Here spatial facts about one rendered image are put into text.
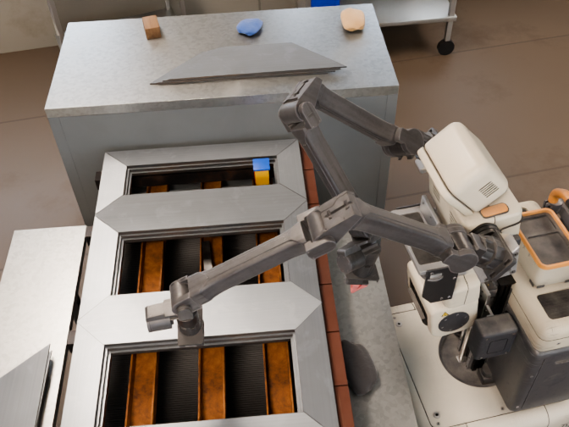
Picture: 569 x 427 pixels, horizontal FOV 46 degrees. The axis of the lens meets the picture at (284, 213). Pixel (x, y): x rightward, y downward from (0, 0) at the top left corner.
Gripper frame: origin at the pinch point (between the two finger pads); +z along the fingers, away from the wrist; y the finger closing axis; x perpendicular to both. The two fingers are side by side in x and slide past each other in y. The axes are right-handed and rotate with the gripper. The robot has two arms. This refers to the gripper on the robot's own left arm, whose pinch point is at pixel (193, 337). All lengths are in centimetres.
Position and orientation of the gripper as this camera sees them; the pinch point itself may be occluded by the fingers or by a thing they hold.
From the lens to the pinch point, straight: 187.1
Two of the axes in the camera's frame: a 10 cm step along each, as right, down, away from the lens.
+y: 0.7, 8.6, -5.0
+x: 10.0, -0.6, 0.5
